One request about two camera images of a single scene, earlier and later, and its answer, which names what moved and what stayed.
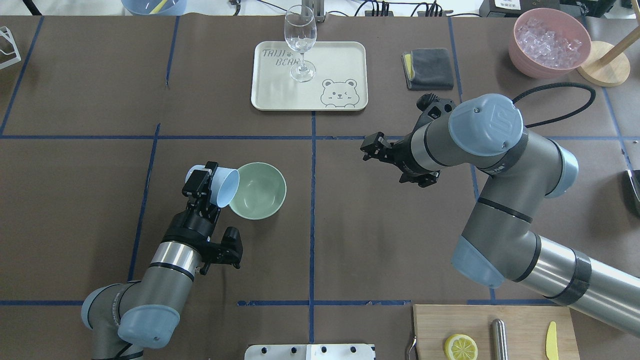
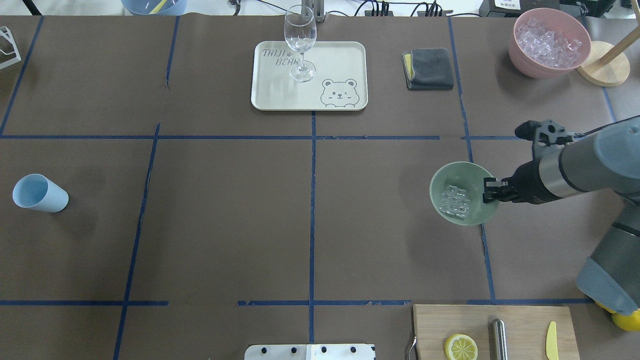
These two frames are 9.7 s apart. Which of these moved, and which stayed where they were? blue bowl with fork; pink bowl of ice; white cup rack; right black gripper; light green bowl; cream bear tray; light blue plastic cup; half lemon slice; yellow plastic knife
Moved: light green bowl; right black gripper; light blue plastic cup
Stayed: half lemon slice; yellow plastic knife; cream bear tray; white cup rack; blue bowl with fork; pink bowl of ice
